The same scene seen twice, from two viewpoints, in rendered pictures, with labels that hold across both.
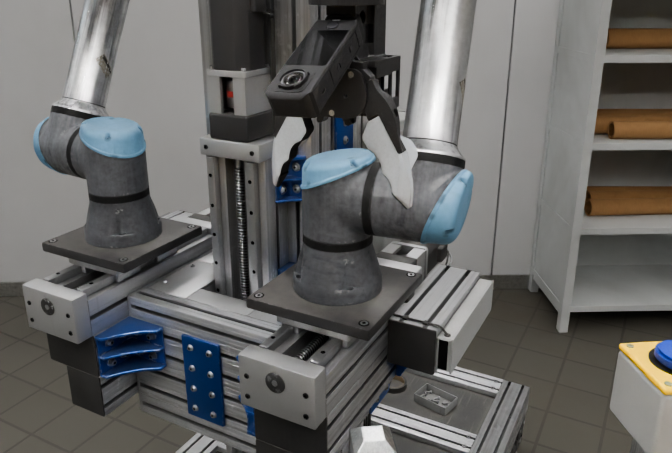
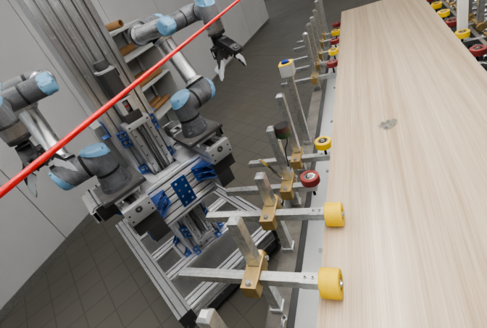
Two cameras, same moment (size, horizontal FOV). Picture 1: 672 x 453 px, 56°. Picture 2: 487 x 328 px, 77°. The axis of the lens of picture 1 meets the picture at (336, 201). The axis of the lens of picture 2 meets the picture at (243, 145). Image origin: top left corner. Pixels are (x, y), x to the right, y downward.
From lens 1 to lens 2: 1.22 m
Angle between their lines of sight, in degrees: 52
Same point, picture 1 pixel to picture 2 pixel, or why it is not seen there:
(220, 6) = (110, 78)
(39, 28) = not seen: outside the picture
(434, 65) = (182, 59)
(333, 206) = (191, 104)
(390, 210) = (203, 95)
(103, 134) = (100, 148)
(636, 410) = (287, 72)
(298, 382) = (225, 143)
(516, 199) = not seen: hidden behind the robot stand
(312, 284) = (198, 129)
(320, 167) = (183, 97)
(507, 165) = not seen: hidden behind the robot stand
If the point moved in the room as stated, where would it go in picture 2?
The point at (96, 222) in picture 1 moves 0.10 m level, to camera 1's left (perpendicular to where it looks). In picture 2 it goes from (117, 180) to (102, 195)
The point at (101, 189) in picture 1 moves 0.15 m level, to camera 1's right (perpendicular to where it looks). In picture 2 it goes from (111, 167) to (130, 148)
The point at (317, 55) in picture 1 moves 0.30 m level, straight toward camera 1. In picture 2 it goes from (230, 42) to (298, 23)
